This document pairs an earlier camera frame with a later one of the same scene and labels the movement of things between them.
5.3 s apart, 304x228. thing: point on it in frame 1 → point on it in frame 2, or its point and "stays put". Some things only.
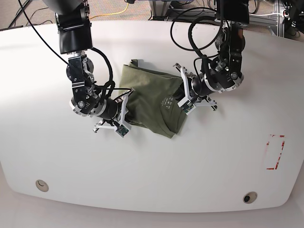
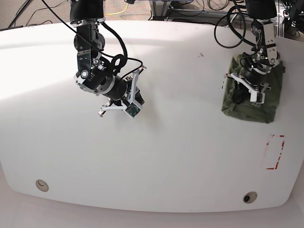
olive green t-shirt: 152,105 → 236,101
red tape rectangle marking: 280,154 stays put
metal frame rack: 162,7 stays put
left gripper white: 123,121 → 118,106
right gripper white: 187,99 → 253,92
